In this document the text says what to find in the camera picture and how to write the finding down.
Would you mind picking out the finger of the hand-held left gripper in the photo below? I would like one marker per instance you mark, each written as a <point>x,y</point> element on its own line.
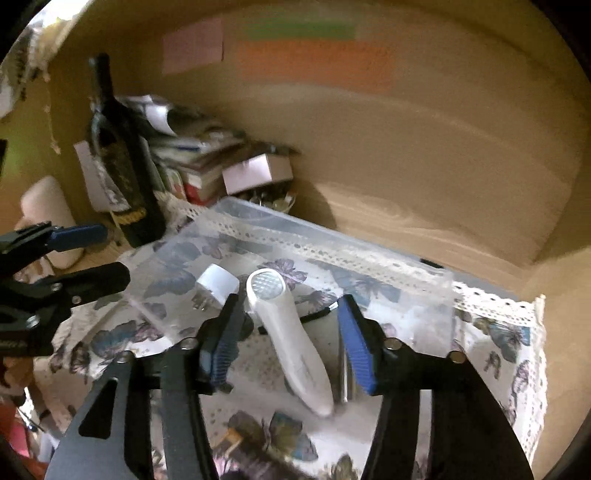
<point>87,281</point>
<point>76,235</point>

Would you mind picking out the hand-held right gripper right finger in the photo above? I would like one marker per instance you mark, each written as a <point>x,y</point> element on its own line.
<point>356,350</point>

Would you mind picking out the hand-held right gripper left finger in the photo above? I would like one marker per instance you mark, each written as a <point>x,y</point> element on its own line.
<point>220,353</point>

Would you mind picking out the white handheld flashlight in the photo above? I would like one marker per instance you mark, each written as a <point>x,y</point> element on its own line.
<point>295,341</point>

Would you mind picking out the clear plastic storage box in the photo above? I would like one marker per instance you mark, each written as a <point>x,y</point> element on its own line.
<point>406,304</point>

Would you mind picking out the white cushion roll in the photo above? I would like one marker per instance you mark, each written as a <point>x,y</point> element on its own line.
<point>46,203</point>

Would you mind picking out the white paper sheet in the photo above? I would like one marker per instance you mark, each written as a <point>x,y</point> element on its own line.
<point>92,175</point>

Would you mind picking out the white plug adapter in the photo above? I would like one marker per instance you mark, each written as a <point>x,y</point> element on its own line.
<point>216,281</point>

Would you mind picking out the dark wine bottle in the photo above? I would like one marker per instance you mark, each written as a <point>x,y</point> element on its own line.
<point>122,170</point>

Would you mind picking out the butterfly print tablecloth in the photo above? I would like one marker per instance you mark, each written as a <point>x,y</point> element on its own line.
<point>498,341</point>

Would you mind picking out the crumpled white papers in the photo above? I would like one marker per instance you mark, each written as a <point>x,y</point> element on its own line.
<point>147,110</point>

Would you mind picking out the stack of books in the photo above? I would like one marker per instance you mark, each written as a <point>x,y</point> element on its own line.
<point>198,157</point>

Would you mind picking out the pile of metal clips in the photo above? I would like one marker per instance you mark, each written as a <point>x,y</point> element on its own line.
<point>272,201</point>

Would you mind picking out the small white cardboard box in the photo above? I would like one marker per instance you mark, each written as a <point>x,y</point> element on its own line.
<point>258,173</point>

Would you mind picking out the patterned curtain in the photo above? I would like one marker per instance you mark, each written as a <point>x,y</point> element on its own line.
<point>18,60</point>

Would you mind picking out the pink sticky note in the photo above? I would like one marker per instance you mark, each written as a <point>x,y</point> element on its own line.
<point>193,46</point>

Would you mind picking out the orange paper sheet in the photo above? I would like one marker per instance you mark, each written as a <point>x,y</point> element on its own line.
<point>316,67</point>

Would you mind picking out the green paper strip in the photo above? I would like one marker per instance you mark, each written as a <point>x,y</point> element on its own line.
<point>300,30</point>

